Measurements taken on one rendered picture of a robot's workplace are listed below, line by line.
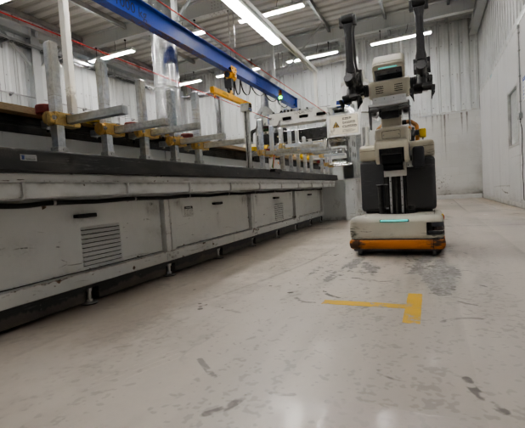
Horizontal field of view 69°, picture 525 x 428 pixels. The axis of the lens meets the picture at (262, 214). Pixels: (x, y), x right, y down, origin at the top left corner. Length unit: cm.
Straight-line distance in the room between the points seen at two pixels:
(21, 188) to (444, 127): 1150
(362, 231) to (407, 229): 30
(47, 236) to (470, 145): 1138
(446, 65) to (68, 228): 1160
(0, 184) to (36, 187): 13
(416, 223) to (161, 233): 167
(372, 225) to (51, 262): 197
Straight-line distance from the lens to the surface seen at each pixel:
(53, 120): 171
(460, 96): 1246
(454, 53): 1272
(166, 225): 250
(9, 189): 160
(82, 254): 208
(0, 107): 180
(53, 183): 171
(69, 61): 319
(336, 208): 616
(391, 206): 304
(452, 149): 1224
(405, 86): 290
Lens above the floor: 49
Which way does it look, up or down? 3 degrees down
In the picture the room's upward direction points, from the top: 4 degrees counter-clockwise
